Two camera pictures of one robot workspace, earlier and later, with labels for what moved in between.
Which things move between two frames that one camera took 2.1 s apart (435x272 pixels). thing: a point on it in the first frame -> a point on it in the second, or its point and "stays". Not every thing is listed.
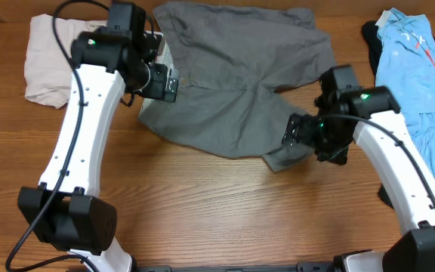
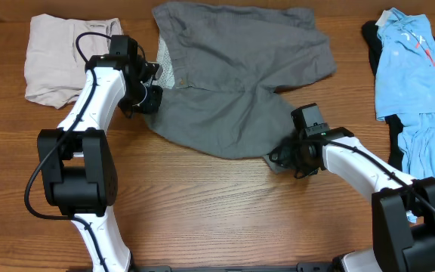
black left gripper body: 155,86 -> 144,98
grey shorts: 230,60 stays
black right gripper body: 331,138 -> 291,156
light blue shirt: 408,61 stays
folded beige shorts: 47,68 stays
